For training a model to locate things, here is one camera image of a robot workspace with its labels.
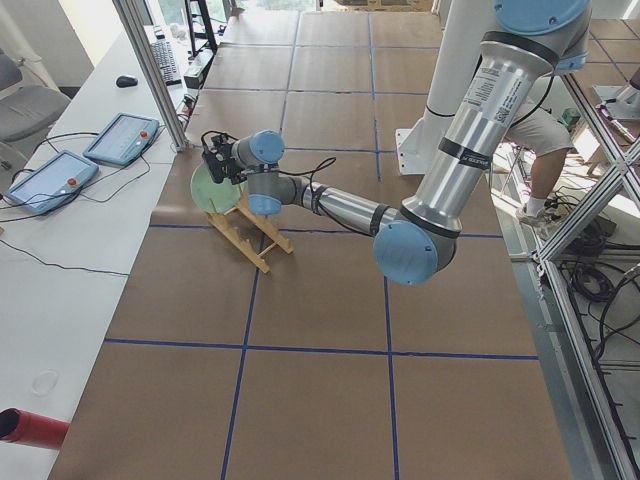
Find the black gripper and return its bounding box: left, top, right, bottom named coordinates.
left=202, top=143, right=246, bottom=184

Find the pale green ceramic plate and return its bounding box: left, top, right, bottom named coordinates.
left=190, top=163, right=243, bottom=213

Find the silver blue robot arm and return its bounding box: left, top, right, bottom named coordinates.
left=201, top=1, right=592, bottom=285

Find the wooden dish rack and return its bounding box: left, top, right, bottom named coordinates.
left=207, top=194, right=294, bottom=274

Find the far blue teach pendant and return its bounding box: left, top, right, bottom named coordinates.
left=83, top=113, right=160, bottom=166

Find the blue teach pendant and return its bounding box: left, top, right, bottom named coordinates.
left=5, top=150, right=99, bottom=214
left=83, top=113, right=160, bottom=166

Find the black computer mouse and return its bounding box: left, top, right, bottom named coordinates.
left=115, top=75, right=138, bottom=88

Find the black keyboard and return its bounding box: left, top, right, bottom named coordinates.
left=150, top=40, right=182, bottom=85

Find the near blue teach pendant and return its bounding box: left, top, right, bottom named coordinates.
left=5, top=150, right=99, bottom=214

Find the grey office chair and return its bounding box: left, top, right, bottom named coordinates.
left=1, top=51, right=71, bottom=173

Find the person in beige shorts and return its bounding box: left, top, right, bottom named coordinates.
left=505, top=97, right=573, bottom=239

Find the red cylinder tube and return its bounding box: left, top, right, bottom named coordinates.
left=1, top=408, right=70, bottom=450

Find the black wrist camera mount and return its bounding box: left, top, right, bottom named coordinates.
left=200, top=130, right=238, bottom=151

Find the black pendant cable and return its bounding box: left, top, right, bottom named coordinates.
left=0, top=130, right=151, bottom=277

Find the aluminium frame post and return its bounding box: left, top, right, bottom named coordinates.
left=112, top=0, right=189, bottom=152

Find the black floor cable bundle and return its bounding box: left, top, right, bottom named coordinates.
left=544, top=194, right=640, bottom=381

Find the aluminium frame right rail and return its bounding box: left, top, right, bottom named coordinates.
left=529, top=74, right=640, bottom=480

